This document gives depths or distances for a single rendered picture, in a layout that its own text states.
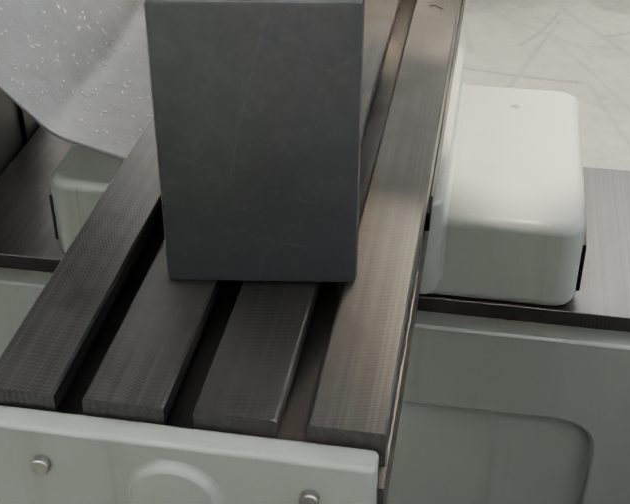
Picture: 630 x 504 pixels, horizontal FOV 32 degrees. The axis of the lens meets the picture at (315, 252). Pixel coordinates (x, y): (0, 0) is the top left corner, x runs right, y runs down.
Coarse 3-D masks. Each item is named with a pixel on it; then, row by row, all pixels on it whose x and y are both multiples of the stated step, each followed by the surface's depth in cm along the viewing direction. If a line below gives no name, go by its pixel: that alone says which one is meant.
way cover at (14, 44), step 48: (0, 0) 102; (48, 0) 108; (96, 0) 114; (144, 0) 121; (0, 48) 99; (48, 48) 104; (96, 48) 110; (144, 48) 114; (48, 96) 100; (96, 96) 104; (144, 96) 107; (96, 144) 98
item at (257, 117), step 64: (192, 0) 60; (256, 0) 60; (320, 0) 60; (192, 64) 62; (256, 64) 62; (320, 64) 62; (192, 128) 64; (256, 128) 64; (320, 128) 64; (192, 192) 67; (256, 192) 67; (320, 192) 67; (192, 256) 69; (256, 256) 69; (320, 256) 69
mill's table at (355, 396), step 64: (384, 0) 110; (448, 0) 110; (384, 64) 103; (448, 64) 98; (384, 128) 88; (128, 192) 80; (384, 192) 80; (64, 256) 73; (128, 256) 73; (384, 256) 73; (64, 320) 67; (128, 320) 67; (192, 320) 67; (256, 320) 67; (320, 320) 71; (384, 320) 67; (0, 384) 62; (64, 384) 63; (128, 384) 62; (192, 384) 66; (256, 384) 62; (320, 384) 62; (384, 384) 62; (0, 448) 62; (64, 448) 61; (128, 448) 61; (192, 448) 60; (256, 448) 60; (320, 448) 60; (384, 448) 60
